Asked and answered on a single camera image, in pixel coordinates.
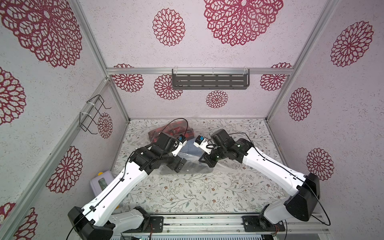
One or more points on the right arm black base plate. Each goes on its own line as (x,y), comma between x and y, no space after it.
(260,224)

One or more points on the black wire wall rack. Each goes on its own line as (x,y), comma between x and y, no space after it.
(87,118)

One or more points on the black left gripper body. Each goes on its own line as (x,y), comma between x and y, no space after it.
(172,161)

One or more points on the dark grey striped shirt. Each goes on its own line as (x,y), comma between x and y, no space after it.
(192,166)

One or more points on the red black plaid shirt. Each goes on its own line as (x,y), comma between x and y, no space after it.
(174,129)

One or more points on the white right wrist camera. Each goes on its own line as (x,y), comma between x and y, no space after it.
(204,144)

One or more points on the lavender toaster with yellow knobs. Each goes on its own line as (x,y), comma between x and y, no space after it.
(101,181)

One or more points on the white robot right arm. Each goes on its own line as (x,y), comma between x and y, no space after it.
(303,190)

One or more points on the grey slotted wall shelf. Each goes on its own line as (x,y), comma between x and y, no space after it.
(210,81)

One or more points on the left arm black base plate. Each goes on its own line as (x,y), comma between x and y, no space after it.
(153,224)

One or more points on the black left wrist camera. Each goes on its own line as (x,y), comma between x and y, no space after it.
(178,145)

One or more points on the clear plastic vacuum bag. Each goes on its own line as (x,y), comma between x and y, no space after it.
(207,127)

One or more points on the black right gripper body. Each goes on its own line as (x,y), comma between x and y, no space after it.
(207,158)

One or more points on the light blue shirt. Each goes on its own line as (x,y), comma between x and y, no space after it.
(189,150)

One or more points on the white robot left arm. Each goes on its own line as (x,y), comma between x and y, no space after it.
(96,220)

